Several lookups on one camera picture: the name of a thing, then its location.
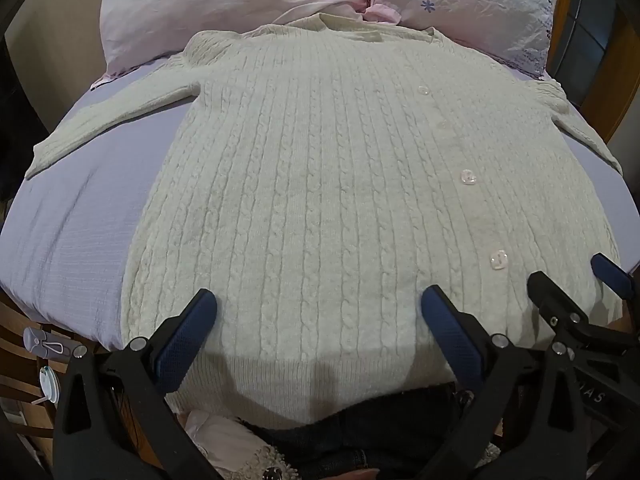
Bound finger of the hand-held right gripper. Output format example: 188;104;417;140
590;254;640;313
527;270;597;353

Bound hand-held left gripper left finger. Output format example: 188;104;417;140
52;288;219;480

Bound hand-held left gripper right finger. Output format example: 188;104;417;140
421;285;598;480

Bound cream cable-knit cardigan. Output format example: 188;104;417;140
25;14;626;431

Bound pale pink beaded garment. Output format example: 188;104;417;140
184;409;301;480

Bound person's dark jeans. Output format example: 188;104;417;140
239;381;503;480

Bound small white plastic device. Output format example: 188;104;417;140
22;328;87;361

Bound white round cup lid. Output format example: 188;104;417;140
37;365;64;412

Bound lavender bed sheet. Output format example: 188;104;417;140
0;67;640;356

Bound wooden chair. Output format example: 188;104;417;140
0;287;68;466

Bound pink floral pillow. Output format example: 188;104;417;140
100;0;557;83

